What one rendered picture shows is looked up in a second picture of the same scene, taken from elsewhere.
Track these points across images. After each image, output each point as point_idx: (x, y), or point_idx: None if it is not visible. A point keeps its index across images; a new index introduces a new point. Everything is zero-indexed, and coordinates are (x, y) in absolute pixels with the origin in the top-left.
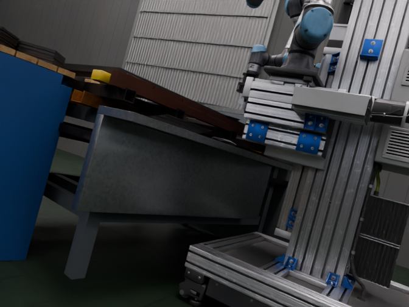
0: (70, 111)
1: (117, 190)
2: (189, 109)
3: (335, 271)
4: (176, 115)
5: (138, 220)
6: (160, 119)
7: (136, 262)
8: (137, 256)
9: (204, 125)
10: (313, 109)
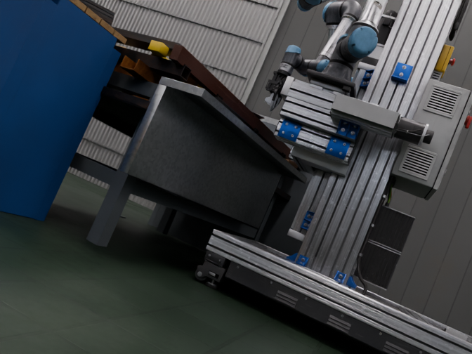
0: None
1: (159, 161)
2: (226, 97)
3: (342, 271)
4: None
5: (158, 201)
6: None
7: (140, 248)
8: (138, 244)
9: None
10: (350, 116)
